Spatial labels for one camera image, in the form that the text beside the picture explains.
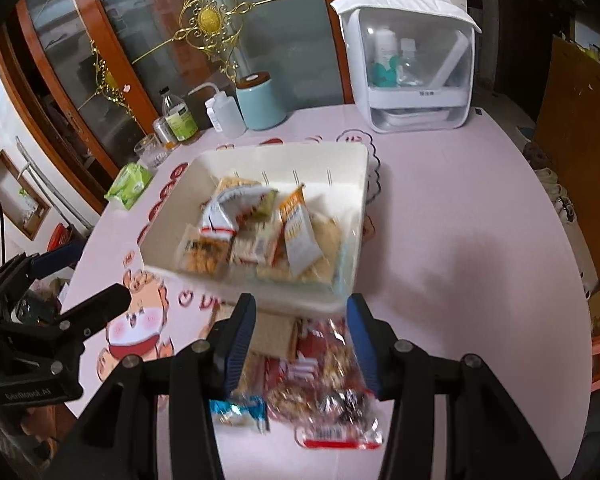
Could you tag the teal canister with brown lid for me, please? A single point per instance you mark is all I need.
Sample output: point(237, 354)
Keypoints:
point(260, 105)

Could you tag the clear cracker packet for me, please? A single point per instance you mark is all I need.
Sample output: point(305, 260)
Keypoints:
point(275, 335)

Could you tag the pink printed tablecloth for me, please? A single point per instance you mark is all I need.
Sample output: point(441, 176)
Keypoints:
point(455, 210)

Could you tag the white plastic storage bin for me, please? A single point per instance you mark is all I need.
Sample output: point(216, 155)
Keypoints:
point(200, 175)

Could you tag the wooden picture frame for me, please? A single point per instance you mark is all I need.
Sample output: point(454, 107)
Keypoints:
point(35, 210)

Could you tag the large bread packet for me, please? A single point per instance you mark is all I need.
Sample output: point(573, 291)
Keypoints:
point(325, 245)

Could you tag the large gold door ornament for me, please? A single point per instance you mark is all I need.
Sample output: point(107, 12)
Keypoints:
point(210, 17)

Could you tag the red floor object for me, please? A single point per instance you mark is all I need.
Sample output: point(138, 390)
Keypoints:
point(60, 236)

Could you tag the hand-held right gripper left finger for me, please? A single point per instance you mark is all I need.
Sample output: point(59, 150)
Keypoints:
point(240, 340)

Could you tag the red mixed nut packet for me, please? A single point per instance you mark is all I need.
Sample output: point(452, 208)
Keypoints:
point(330, 395)

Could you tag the white countertop dispenser cabinet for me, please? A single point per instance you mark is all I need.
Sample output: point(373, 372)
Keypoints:
point(360, 60)

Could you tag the yellow puff snack packet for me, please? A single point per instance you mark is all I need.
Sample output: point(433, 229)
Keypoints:
point(235, 185)

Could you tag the orange fried snack packet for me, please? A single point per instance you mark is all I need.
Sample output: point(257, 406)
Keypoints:
point(205, 255)

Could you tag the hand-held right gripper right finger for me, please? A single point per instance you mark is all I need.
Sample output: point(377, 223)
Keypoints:
point(365, 350)

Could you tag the green wet wipes pack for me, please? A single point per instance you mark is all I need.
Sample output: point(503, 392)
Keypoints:
point(129, 185)

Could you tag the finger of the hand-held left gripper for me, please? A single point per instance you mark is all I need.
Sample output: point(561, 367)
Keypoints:
point(95, 307)
point(55, 260)

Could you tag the glass bottle with green label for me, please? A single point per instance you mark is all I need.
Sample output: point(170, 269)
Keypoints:
point(180, 120)

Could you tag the white snack packet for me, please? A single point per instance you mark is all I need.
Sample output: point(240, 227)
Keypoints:
point(252, 249)

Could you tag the small glass jar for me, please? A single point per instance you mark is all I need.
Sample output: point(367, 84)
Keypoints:
point(162, 132)

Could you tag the white squeeze bottle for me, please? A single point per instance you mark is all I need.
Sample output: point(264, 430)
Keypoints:
point(230, 115)

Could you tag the grey snack packet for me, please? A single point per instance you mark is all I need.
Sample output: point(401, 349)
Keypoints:
point(220, 217)

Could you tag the white and orange sachet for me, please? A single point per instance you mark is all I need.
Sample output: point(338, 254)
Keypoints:
point(297, 240)

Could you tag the small blue snack packet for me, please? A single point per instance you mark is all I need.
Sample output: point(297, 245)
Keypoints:
point(240, 410)

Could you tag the clear drinking glass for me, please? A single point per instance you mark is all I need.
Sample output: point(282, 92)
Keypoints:
point(151, 152)

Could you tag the small gold door ornament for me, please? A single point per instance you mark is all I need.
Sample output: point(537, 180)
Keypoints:
point(107, 80)

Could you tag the wooden cabinet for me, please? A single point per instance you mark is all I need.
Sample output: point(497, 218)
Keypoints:
point(580, 135)

